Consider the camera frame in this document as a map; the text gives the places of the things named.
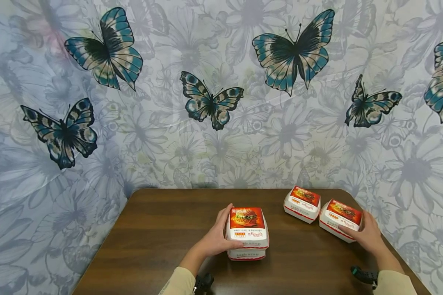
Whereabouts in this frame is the person's right hand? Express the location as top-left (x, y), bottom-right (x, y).
top-left (338, 210), bottom-right (387, 257)

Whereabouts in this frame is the person's left hand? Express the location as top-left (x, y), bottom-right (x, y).
top-left (197, 204), bottom-right (244, 258)

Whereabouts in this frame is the white red burger box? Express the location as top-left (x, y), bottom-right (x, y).
top-left (226, 247), bottom-right (267, 261)
top-left (283, 185), bottom-right (321, 224)
top-left (318, 199), bottom-right (363, 243)
top-left (225, 207), bottom-right (270, 249)

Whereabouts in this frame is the person's left forearm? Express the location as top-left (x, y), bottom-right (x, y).
top-left (159, 247), bottom-right (212, 295)

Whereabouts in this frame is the person's right forearm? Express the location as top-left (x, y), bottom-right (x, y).
top-left (372, 245), bottom-right (418, 295)

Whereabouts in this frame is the black wrist band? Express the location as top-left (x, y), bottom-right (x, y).
top-left (192, 273), bottom-right (215, 295)
top-left (350, 266), bottom-right (379, 288)

